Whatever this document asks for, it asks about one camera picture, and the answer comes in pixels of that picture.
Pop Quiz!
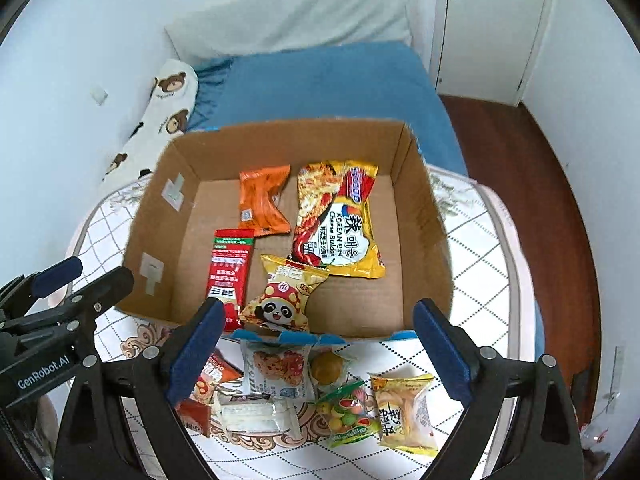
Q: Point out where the orange crispy corn snack bag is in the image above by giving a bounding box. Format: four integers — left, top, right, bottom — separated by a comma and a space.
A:
190, 351, 243, 404

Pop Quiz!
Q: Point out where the small brown red packet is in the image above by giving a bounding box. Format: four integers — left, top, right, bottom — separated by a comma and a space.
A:
176, 399, 212, 437

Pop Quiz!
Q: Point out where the yellow bread packet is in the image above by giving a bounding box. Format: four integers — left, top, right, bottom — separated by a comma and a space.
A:
370, 374, 438, 457

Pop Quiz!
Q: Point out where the clear white wafer packet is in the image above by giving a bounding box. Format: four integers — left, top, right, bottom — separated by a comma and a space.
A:
213, 392, 302, 439

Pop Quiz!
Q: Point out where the colourful candy packet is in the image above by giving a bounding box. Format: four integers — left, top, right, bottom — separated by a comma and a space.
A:
316, 380, 381, 448

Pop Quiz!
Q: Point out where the red stick snack packet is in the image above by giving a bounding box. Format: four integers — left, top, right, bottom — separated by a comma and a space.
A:
206, 229, 254, 333

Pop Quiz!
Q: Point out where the braised egg packet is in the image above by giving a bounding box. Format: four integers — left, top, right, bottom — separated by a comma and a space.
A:
309, 350, 354, 391

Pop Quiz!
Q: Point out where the white cookie snack packet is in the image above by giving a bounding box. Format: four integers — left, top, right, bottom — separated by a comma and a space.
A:
241, 340, 316, 402

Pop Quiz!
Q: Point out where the yellow panda snack packet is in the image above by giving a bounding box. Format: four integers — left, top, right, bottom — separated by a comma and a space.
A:
239, 255, 330, 332

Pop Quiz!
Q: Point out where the orange snack packet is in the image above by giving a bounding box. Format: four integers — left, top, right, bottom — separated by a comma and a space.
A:
239, 165, 291, 237

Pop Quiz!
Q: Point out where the bear print pillow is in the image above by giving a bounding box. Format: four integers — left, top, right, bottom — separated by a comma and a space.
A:
100, 58, 198, 195

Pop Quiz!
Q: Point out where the yellow Korean noodle packet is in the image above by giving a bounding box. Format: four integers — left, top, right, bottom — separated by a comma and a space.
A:
291, 160, 385, 280

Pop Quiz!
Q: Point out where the open cardboard box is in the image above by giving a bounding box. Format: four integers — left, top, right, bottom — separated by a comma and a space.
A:
114, 117, 456, 345

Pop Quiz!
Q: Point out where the blue bed sheet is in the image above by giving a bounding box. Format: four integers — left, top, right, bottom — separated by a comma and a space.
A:
185, 40, 547, 361

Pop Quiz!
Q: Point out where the grey padded headboard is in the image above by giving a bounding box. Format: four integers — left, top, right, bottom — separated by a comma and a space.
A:
165, 0, 413, 65

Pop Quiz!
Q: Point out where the white door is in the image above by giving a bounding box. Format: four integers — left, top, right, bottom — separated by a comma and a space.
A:
430, 0, 552, 106

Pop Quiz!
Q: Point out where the white wall socket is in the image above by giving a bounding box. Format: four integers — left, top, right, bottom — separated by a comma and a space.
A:
90, 87, 108, 106

